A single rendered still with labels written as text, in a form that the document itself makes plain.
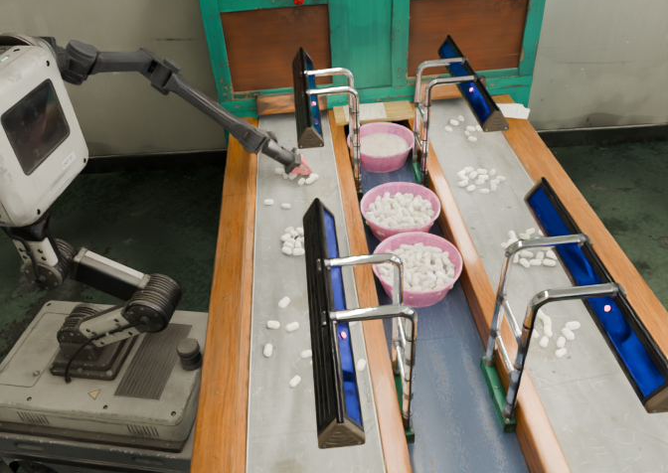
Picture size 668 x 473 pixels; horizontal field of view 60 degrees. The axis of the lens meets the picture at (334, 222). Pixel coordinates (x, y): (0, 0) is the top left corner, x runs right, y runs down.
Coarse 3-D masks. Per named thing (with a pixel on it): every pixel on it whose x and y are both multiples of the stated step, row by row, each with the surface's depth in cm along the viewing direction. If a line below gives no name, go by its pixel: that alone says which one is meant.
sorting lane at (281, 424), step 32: (288, 128) 244; (320, 160) 223; (256, 192) 208; (288, 192) 207; (320, 192) 206; (256, 224) 194; (288, 224) 193; (256, 256) 181; (288, 256) 180; (256, 288) 169; (288, 288) 169; (352, 288) 167; (256, 320) 160; (288, 320) 159; (256, 352) 151; (288, 352) 150; (256, 384) 143; (288, 384) 143; (256, 416) 136; (288, 416) 135; (256, 448) 129; (288, 448) 129; (352, 448) 128
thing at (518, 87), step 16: (496, 80) 249; (512, 80) 250; (528, 80) 251; (336, 96) 247; (368, 96) 249; (384, 96) 249; (400, 96) 250; (512, 96) 255; (528, 96) 255; (240, 112) 248; (256, 112) 249; (288, 112) 255; (320, 112) 253; (224, 128) 252
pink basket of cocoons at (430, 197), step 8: (384, 184) 203; (392, 184) 203; (400, 184) 203; (408, 184) 203; (416, 184) 202; (368, 192) 199; (376, 192) 202; (384, 192) 203; (392, 192) 204; (408, 192) 204; (416, 192) 202; (424, 192) 200; (432, 192) 197; (368, 200) 200; (432, 200) 197; (368, 208) 199; (432, 208) 197; (376, 224) 185; (424, 224) 184; (376, 232) 191; (384, 232) 187; (392, 232) 185; (400, 232) 184; (408, 232) 184; (424, 232) 189
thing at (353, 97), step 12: (300, 72) 199; (312, 72) 196; (324, 72) 197; (336, 72) 197; (348, 72) 197; (348, 84) 201; (348, 96) 204; (360, 144) 200; (360, 156) 202; (360, 168) 204; (360, 180) 207; (360, 192) 209
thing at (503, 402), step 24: (528, 240) 122; (552, 240) 122; (576, 240) 122; (504, 264) 125; (504, 288) 129; (576, 288) 111; (600, 288) 110; (528, 312) 113; (528, 336) 117; (480, 360) 150; (504, 360) 132; (504, 408) 134; (504, 432) 136
